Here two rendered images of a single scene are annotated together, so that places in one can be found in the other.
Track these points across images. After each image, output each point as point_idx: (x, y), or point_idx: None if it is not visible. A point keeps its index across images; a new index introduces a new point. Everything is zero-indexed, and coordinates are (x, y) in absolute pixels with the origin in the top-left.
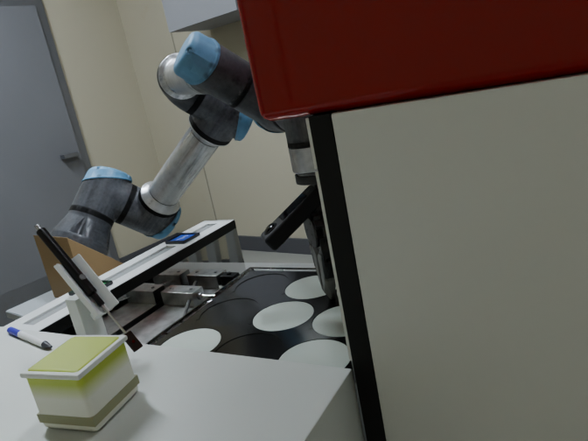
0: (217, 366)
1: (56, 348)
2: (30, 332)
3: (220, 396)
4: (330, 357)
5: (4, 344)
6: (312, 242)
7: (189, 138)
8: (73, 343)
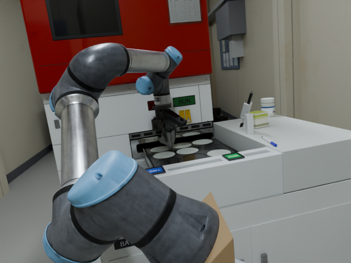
0: (229, 126)
1: (259, 112)
2: (268, 144)
3: (234, 123)
4: (199, 141)
5: (278, 143)
6: (172, 127)
7: (93, 114)
8: (256, 112)
